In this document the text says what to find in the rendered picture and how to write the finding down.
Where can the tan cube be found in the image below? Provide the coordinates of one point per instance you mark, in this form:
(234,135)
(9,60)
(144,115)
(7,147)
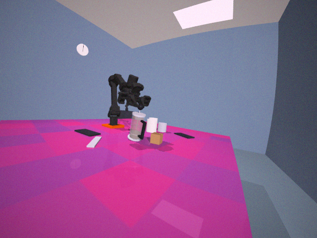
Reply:
(156,138)

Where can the french press coffee maker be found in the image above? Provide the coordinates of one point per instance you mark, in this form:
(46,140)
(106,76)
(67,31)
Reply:
(138,125)

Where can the white flat bar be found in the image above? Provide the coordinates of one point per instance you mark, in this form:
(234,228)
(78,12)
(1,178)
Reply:
(94,142)

